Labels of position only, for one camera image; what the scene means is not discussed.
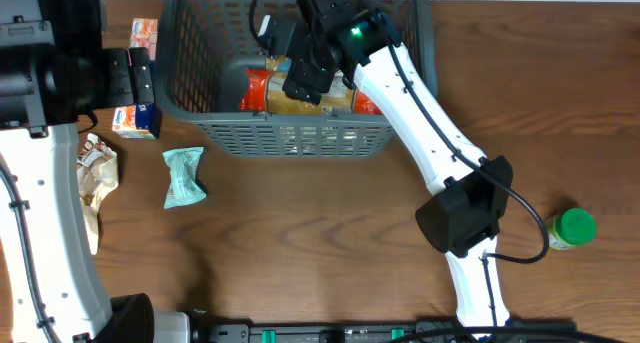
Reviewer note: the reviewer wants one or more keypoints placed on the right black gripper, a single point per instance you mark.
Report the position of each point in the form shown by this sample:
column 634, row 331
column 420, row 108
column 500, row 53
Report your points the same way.
column 299, row 82

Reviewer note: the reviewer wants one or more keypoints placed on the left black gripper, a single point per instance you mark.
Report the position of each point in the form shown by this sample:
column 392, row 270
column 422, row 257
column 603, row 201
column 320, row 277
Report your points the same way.
column 129, row 74

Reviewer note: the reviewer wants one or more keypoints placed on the Kleenex tissue multipack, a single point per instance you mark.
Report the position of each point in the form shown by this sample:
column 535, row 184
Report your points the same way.
column 143, row 119

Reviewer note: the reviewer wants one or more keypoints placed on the orange pasta packet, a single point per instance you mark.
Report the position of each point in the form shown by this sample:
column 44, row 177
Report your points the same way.
column 265, row 94

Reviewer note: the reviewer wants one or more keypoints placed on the grey plastic basket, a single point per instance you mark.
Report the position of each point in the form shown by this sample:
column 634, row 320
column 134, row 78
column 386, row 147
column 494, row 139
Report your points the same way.
column 205, row 47

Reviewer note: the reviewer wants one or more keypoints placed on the teal snack wrapper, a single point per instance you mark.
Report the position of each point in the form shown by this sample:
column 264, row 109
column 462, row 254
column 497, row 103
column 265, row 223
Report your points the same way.
column 183, row 189

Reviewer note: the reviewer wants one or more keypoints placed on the green lid jar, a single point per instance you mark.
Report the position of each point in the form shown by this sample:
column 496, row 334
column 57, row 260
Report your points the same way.
column 570, row 229

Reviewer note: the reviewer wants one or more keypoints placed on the gold foil food bag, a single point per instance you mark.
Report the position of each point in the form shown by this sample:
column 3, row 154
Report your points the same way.
column 278, row 64

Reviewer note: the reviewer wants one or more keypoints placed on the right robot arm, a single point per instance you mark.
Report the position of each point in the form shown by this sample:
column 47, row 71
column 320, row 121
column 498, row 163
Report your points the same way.
column 468, row 191

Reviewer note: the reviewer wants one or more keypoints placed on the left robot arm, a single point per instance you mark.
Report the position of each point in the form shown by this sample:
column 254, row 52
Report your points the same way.
column 55, row 69

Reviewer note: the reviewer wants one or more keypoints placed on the white brown snack pouch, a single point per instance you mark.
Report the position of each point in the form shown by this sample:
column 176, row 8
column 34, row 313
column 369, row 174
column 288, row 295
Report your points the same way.
column 97, row 175

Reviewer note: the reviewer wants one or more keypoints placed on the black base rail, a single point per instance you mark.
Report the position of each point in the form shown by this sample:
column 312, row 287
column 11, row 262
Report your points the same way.
column 237, row 331

